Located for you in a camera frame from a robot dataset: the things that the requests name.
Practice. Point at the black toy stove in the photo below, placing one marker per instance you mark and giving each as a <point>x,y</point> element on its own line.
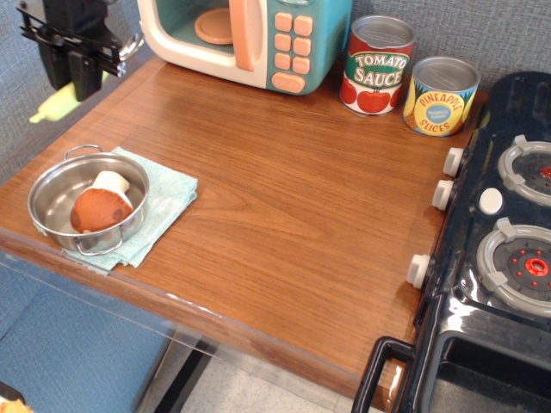
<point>482,340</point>

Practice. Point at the orange plush toy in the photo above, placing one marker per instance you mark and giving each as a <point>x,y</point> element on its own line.
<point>12,401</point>

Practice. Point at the tomato sauce can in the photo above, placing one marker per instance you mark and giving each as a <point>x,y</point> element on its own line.
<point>379,53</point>

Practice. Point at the yellow handled metal spoon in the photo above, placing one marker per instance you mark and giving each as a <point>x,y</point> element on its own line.
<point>62,102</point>

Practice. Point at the teal toy microwave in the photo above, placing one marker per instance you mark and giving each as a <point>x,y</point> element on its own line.
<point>285,46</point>

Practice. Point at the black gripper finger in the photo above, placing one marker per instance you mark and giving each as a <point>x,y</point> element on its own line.
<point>55,61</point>
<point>86,76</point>

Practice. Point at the light teal cloth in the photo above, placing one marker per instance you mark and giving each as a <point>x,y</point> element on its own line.
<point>170,193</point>

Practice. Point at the metal pot with handles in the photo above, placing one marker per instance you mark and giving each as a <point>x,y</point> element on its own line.
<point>53,195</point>

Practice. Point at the brown toy mushroom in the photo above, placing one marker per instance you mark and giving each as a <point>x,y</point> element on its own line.
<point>102,205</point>

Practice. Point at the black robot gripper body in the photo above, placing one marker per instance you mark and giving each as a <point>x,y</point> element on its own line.
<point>81,25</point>

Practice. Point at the pineapple slices can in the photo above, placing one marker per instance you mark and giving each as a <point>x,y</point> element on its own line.
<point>440,95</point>

